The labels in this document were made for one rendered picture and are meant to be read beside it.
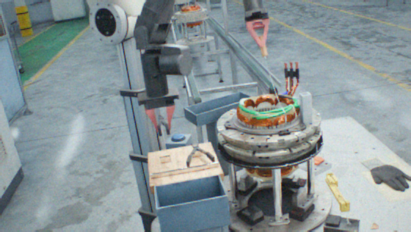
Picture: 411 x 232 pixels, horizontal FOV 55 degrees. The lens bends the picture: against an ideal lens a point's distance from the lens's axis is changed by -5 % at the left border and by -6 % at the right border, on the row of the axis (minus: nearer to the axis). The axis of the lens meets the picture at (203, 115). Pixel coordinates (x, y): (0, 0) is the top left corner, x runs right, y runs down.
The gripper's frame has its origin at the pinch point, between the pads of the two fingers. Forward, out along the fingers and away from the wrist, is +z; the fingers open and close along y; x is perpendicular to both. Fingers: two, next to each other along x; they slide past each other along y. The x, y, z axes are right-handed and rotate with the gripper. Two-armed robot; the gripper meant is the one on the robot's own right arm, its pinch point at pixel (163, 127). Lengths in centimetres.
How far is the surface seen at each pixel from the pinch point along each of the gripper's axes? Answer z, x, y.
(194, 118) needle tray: 13.3, 37.2, 11.9
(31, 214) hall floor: 119, 170, -107
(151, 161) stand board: 12.1, 6.1, -4.7
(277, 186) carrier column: 24.3, 0.6, 29.7
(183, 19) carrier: 12, 304, 38
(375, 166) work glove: 38, 22, 76
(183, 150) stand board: 11.9, 9.5, 4.9
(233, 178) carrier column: 27.6, 15.5, 19.6
